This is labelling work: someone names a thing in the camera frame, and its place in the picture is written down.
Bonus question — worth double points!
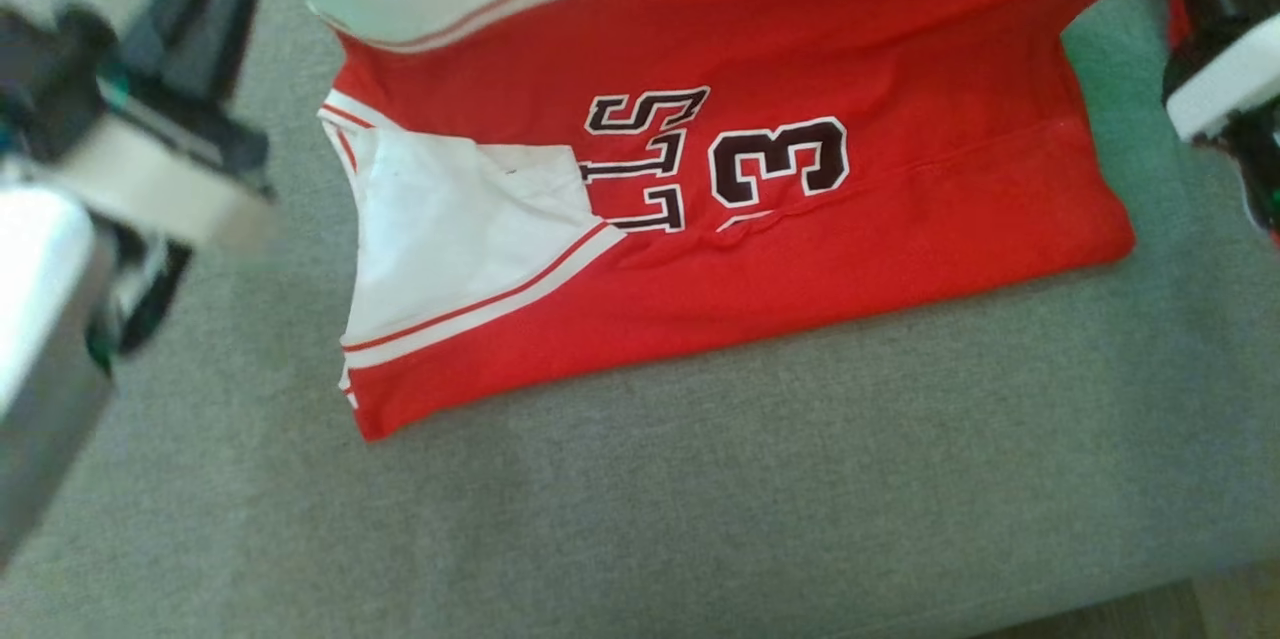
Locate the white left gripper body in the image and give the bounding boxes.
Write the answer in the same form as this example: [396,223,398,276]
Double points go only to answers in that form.
[45,59,276,360]

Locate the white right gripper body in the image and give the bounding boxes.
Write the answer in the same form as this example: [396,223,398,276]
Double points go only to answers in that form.
[1163,14,1280,232]

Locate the grey fabric sofa seat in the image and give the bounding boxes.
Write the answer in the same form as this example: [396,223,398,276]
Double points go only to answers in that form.
[0,0,1280,639]

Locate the red white basketball jersey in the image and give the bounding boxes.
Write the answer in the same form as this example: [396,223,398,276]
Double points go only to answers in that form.
[278,0,1280,442]

